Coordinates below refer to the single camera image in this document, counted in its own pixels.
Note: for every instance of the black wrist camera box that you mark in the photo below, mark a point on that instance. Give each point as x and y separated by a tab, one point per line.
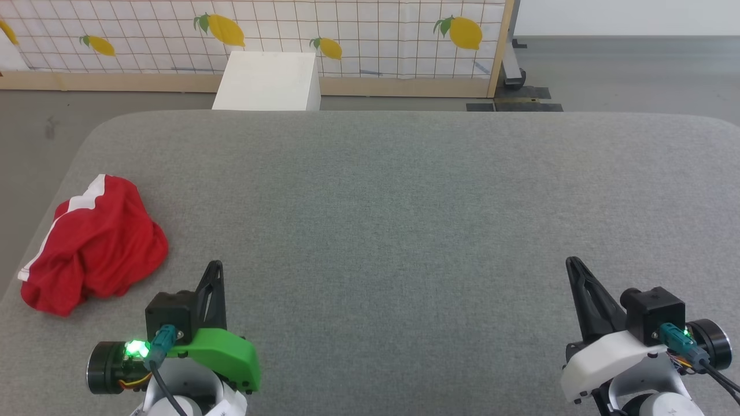
169	315
656	315

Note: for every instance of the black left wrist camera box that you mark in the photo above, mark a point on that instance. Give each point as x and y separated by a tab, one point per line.
169	315

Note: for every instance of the white box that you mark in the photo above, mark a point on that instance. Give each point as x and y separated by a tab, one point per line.
269	81

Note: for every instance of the long black floor mat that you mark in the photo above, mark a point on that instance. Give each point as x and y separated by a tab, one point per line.
529	107

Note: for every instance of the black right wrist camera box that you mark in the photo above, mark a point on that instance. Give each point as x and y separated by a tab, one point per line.
656	315

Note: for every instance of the small black floor mat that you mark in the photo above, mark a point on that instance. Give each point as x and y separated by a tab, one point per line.
480	107

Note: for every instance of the red garment with white stripes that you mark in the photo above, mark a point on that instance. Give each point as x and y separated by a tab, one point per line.
104	242

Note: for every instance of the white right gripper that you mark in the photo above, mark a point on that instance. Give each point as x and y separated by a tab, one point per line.
607	361

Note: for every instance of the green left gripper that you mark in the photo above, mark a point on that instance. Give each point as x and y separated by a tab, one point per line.
222	355

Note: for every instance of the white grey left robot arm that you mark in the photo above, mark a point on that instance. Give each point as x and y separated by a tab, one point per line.
173	387

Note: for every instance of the grey metal stand with caster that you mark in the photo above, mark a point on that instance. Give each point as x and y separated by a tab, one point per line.
513	63

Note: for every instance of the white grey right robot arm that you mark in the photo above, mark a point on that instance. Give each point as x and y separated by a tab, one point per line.
653	387

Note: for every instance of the grey fabric sofa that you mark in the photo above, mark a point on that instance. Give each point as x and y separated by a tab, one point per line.
404	231

